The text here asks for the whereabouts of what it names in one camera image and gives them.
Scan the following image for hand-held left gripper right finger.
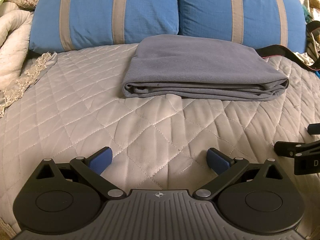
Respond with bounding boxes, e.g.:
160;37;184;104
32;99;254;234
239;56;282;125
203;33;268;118
194;148;284;201

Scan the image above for grey sweatpants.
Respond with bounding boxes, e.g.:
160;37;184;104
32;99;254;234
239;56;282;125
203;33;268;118
122;34;290;102

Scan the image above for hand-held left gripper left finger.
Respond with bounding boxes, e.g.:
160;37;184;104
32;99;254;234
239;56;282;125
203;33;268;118
36;146;127;201

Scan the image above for blue pillow with grey stripes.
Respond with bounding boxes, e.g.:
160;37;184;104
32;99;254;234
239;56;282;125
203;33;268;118
177;0;307;53
29;0;179;53

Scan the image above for white crumpled cloth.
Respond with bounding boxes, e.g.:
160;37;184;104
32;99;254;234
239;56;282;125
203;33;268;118
295;52;317;65

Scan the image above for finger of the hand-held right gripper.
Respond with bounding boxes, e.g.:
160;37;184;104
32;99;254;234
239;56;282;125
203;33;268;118
274;142;320;158
307;123;320;135

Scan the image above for black belt with red edge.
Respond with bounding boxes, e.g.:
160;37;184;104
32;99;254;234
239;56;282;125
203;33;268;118
256;21;320;72

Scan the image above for cream comforter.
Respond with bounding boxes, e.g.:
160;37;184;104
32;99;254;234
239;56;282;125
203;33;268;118
0;2;35;90

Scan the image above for lace-trimmed cloth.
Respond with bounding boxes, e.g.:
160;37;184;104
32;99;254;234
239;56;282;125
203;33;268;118
0;51;58;118

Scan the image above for teal fuzzy cloth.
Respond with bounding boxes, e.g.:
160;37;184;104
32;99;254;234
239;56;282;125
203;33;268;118
302;4;314;23

